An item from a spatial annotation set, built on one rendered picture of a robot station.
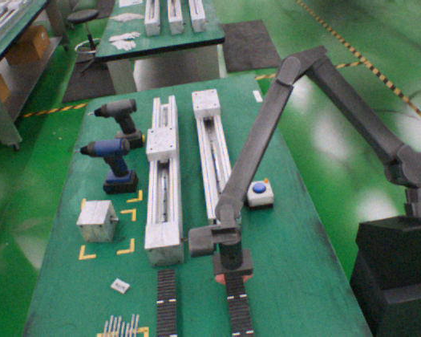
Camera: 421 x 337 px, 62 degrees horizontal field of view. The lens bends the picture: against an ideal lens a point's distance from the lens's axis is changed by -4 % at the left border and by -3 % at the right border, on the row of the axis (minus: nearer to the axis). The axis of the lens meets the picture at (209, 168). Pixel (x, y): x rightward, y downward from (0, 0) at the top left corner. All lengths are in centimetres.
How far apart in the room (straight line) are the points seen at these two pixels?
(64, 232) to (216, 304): 60
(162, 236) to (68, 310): 34
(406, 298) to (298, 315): 29
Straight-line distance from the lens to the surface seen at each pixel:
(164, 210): 121
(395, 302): 110
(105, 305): 112
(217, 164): 134
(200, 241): 88
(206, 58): 274
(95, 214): 122
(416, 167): 96
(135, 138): 158
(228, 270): 95
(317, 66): 95
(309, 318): 103
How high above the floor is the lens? 169
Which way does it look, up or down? 40 degrees down
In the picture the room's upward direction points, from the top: 8 degrees counter-clockwise
